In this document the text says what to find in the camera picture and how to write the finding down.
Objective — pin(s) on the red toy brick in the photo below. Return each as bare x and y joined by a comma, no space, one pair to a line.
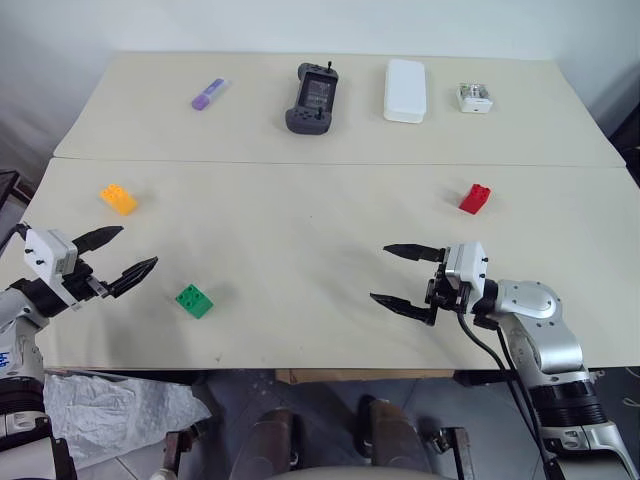
475,200

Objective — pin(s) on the green toy brick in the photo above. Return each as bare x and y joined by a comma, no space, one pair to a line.
195,301

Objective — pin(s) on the dark furniture beside table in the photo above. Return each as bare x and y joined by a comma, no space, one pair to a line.
627,145

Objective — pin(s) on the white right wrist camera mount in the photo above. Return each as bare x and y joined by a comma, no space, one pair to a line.
465,265

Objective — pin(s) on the wooden board under table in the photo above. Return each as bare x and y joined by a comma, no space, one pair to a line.
365,376

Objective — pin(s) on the dark grey handheld game controller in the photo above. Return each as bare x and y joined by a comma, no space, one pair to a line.
311,102

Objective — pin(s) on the orange toy brick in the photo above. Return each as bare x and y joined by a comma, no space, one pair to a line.
120,199

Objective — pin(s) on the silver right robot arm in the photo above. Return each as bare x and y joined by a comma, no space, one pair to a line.
547,320

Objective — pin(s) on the white rectangular box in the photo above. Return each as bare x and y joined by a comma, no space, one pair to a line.
405,91

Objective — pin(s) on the small white charger adapter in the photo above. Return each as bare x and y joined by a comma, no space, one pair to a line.
474,99

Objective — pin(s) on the dark metal frame leg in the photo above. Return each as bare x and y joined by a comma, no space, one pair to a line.
459,450
175,450

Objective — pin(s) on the dark rounded shape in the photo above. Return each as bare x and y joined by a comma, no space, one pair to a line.
392,435
270,440

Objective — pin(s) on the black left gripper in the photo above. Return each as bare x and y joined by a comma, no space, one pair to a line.
80,282

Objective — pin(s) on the crumpled white plastic sheet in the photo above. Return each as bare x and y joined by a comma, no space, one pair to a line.
115,415

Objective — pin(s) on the pale curved robot body edge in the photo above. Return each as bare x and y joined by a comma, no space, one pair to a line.
360,474

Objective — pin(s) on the dark object beside table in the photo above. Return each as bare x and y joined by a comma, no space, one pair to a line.
10,186

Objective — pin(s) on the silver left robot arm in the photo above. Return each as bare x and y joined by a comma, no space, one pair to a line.
16,345

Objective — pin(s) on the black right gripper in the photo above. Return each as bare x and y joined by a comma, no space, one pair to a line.
442,295

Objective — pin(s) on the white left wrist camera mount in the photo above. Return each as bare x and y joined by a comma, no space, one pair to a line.
47,252

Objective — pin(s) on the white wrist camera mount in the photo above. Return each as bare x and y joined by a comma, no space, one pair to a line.
47,252
465,265

